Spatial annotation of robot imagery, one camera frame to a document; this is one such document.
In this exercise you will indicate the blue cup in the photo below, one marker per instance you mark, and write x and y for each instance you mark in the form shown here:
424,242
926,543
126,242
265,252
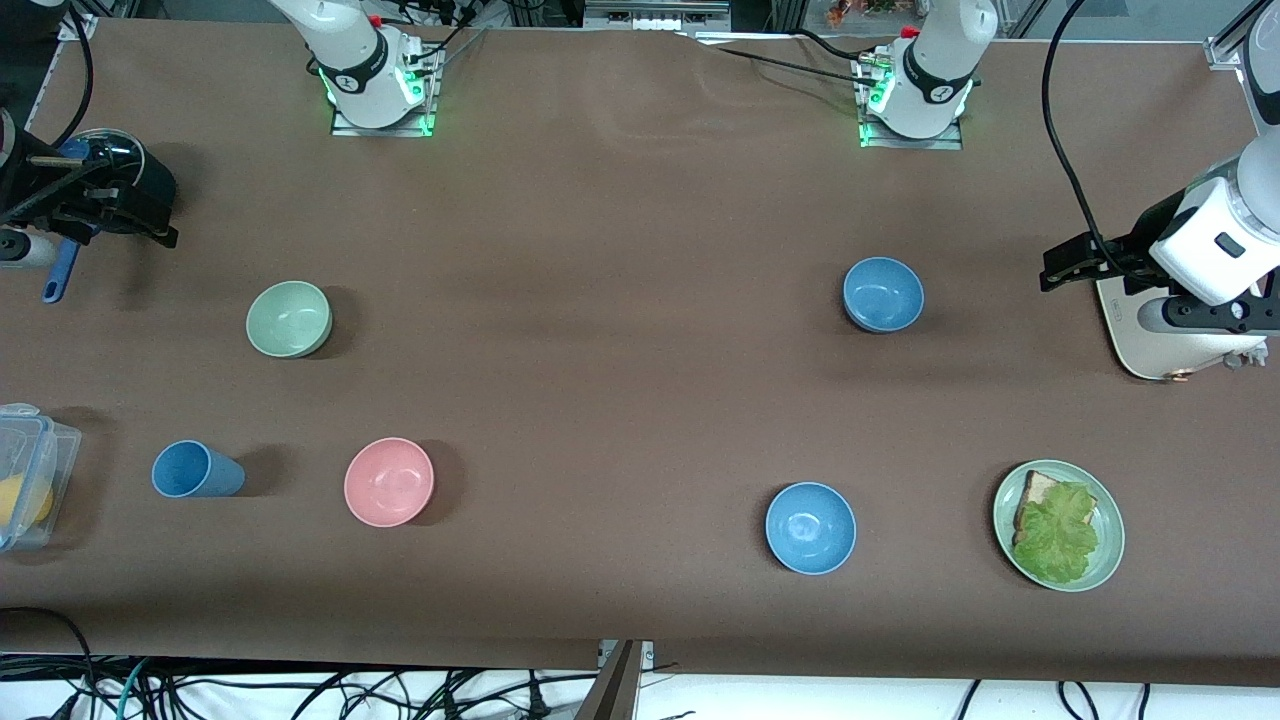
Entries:
205,472

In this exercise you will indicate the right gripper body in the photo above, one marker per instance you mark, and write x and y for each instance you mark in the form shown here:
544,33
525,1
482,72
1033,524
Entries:
28,185

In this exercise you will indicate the pink bowl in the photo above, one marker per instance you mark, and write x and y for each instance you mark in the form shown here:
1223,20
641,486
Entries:
389,482

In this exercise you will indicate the yellow fruit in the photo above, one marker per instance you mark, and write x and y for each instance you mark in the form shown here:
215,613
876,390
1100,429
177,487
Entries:
20,500

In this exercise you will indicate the green plate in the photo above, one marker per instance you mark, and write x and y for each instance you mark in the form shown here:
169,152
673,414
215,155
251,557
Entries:
1108,520

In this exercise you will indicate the green bowl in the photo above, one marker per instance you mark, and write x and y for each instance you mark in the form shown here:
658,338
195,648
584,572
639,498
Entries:
288,318

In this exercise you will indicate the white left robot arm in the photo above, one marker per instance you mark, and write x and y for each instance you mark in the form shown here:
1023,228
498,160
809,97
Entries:
935,70

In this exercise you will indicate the metal table bracket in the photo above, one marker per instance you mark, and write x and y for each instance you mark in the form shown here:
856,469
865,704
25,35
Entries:
618,680

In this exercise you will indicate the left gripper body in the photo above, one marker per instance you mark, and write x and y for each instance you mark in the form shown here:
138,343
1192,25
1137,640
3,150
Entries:
1138,243

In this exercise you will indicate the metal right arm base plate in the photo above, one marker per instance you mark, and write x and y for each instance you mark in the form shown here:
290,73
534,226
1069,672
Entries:
400,125

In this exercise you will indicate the black pot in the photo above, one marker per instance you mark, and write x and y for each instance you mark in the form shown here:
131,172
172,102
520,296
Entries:
140,165

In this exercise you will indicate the cream toaster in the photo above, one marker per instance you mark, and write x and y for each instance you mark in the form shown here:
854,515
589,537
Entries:
1130,335

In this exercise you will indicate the aluminium frame profile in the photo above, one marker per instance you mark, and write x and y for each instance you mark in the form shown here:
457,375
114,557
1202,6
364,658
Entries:
1232,40

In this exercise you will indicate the brown table cover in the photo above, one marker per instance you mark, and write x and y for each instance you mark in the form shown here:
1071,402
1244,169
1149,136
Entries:
600,400

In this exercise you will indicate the bread slice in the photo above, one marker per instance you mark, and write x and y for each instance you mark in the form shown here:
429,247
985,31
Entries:
1038,492

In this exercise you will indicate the clear plastic container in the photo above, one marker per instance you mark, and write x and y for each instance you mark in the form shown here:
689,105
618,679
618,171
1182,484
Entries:
25,450

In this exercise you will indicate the blue bowl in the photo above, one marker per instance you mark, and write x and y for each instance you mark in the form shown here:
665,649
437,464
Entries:
811,528
883,294

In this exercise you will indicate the green lettuce leaf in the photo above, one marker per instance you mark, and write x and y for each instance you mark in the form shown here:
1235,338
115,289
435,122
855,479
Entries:
1058,535

